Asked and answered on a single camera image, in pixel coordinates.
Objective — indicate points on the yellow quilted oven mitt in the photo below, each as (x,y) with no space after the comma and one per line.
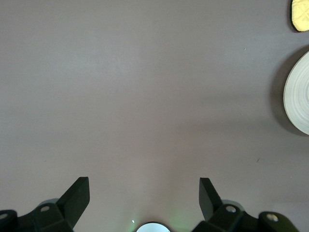
(300,14)

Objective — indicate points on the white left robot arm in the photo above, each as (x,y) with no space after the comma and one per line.
(153,228)

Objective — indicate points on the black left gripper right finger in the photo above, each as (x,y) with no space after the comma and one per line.
(210,203)

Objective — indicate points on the round wooden plate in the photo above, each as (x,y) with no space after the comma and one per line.
(298,96)

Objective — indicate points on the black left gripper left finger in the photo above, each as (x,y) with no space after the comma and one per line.
(72,200)

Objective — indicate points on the brown table cover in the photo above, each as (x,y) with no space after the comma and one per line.
(144,96)

